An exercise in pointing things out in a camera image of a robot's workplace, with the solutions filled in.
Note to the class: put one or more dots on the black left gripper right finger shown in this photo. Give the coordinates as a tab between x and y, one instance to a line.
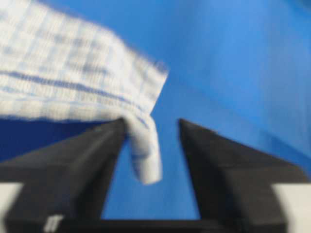
244	188

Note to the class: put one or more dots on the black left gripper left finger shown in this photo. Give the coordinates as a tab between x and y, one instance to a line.
68	179

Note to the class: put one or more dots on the white blue checked towel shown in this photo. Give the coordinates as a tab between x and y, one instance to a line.
59	67

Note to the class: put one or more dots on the blue table cloth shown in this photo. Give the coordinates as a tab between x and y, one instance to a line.
239	67

